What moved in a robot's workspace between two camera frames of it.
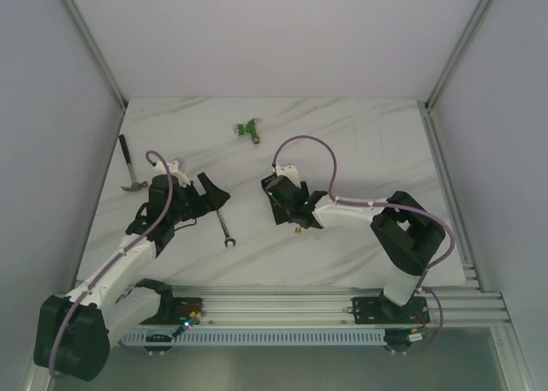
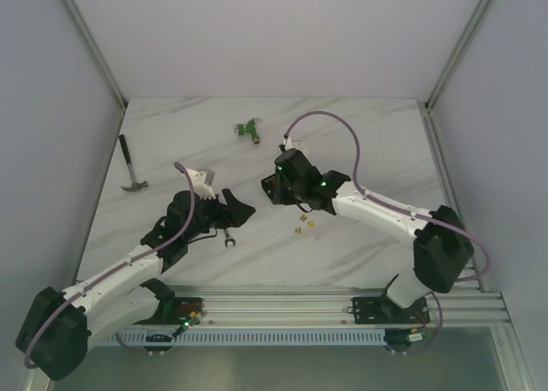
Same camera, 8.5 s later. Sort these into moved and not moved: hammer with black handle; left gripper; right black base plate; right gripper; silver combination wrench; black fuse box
Moved: right gripper; black fuse box; left gripper
Not moved: silver combination wrench; hammer with black handle; right black base plate
